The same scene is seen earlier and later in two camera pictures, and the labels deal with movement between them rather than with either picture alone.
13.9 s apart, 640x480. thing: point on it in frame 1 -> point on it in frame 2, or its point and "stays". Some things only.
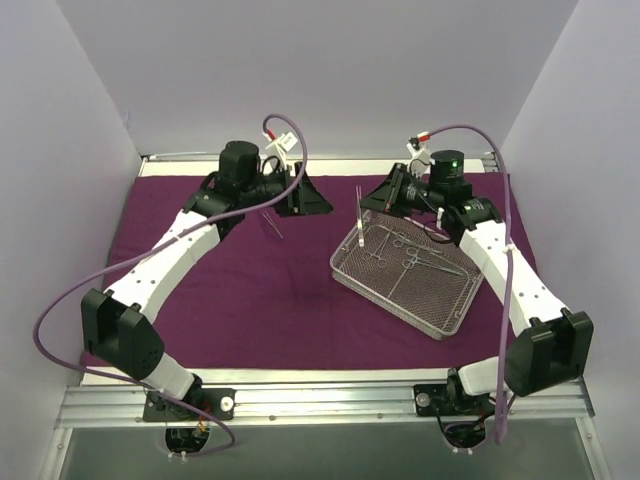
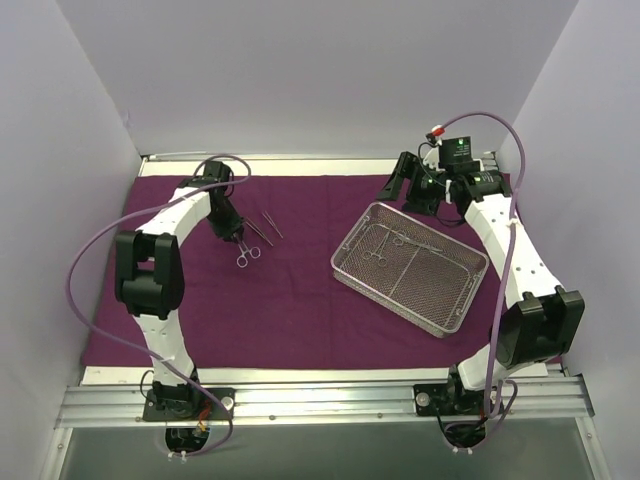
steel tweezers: x=272 y=223 stays
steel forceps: x=409 y=263 -> x=254 y=251
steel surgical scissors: x=382 y=263 stays
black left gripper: x=296 y=190 -> x=231 y=231
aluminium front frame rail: x=531 y=400 stays
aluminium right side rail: x=490 y=162 stays
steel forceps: x=413 y=258 -> x=399 y=240
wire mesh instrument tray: x=407 y=271 stays
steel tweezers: x=359 y=215 -> x=260 y=232
